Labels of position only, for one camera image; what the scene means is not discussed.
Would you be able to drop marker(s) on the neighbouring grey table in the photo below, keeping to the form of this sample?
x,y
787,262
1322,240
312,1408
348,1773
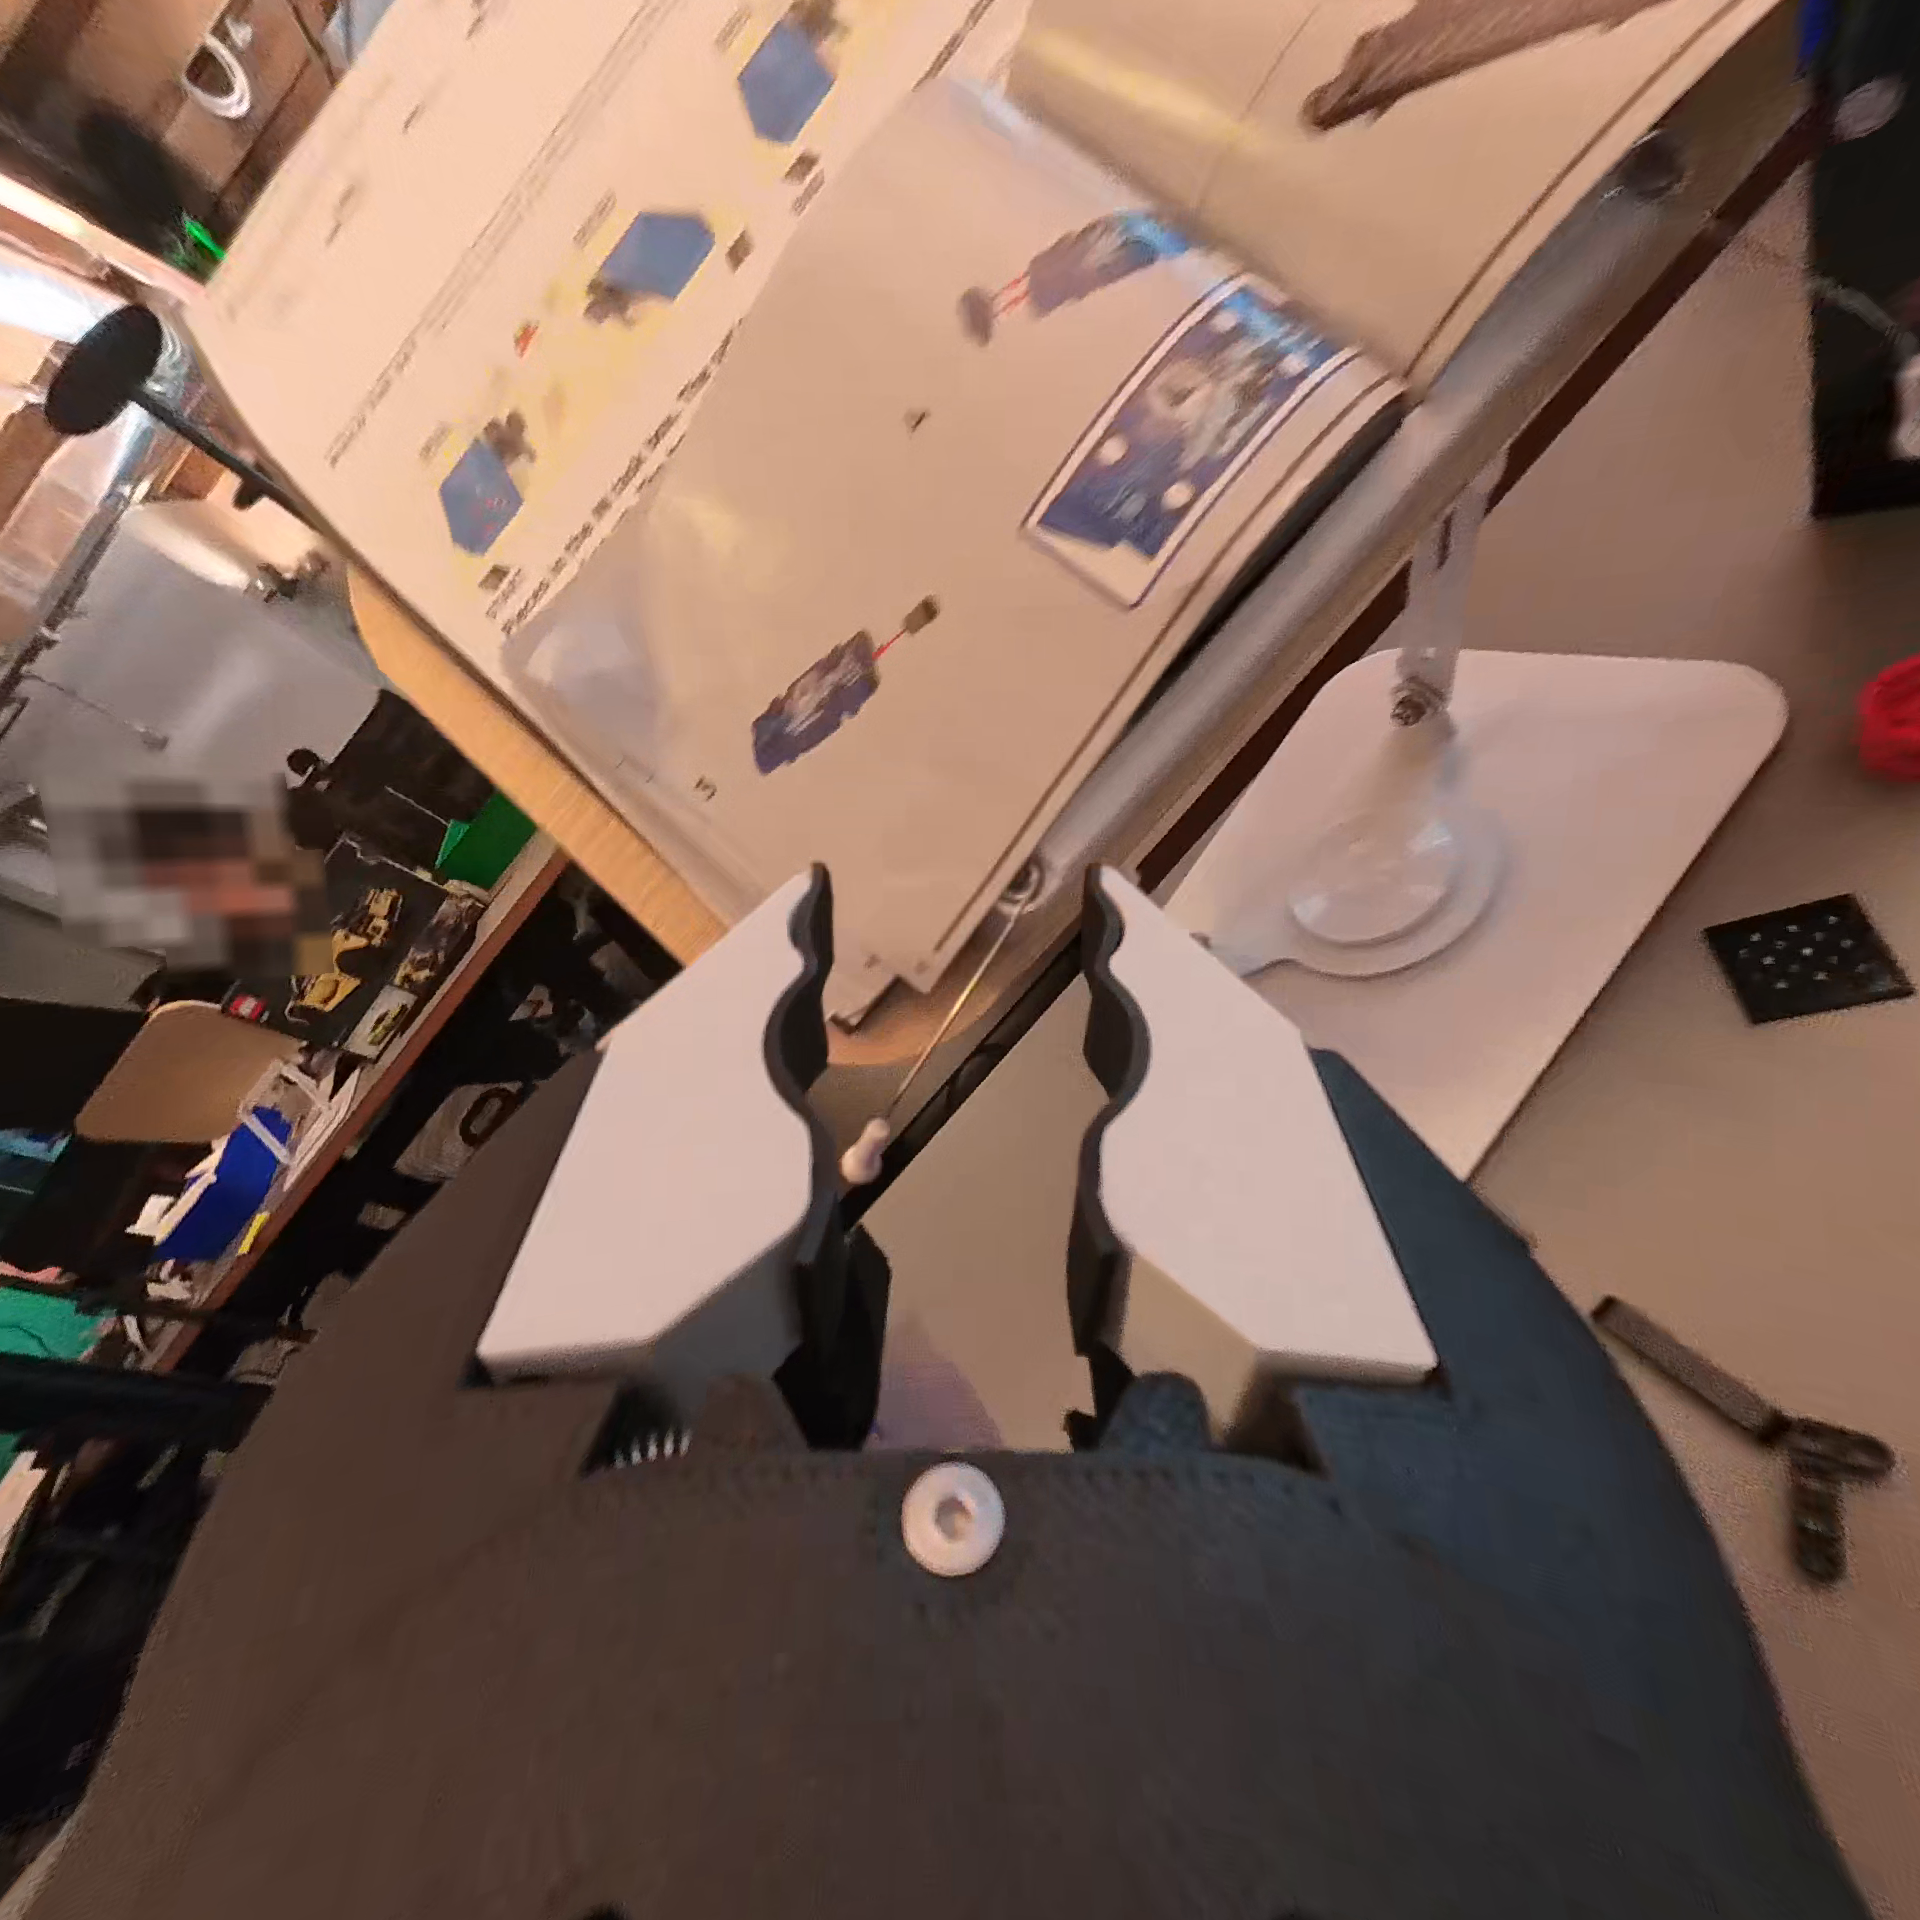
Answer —
x,y
421,1050

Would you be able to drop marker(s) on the red wheel rim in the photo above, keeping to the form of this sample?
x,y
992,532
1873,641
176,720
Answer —
x,y
1893,720

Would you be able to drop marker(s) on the short black beam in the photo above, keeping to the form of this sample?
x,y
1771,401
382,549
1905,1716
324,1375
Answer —
x,y
1688,1366

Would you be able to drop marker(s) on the dark toy set box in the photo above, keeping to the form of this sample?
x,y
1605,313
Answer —
x,y
1867,225

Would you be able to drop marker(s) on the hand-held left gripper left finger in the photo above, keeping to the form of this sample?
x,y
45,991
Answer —
x,y
660,1200

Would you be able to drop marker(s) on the green storage bin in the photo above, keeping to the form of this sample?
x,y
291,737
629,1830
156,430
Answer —
x,y
486,840

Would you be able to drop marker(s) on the black connector piece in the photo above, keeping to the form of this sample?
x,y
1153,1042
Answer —
x,y
1822,1485

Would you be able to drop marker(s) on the instruction booklet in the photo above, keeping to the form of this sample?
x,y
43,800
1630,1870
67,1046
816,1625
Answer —
x,y
900,525

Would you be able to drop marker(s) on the white book stand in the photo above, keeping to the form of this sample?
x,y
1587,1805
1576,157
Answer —
x,y
1620,809

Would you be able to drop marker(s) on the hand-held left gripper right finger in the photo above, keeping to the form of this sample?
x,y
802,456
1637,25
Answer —
x,y
1260,1214

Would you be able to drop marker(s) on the toy box with yellow vehicle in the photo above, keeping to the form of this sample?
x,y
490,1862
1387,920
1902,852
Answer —
x,y
374,960

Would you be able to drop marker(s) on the grey desk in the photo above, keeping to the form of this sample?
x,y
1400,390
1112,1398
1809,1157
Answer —
x,y
1724,1170

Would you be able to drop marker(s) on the black studded square plate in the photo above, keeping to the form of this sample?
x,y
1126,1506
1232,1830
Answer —
x,y
1809,960

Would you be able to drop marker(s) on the large printed instruction sheet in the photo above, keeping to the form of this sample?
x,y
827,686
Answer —
x,y
451,225

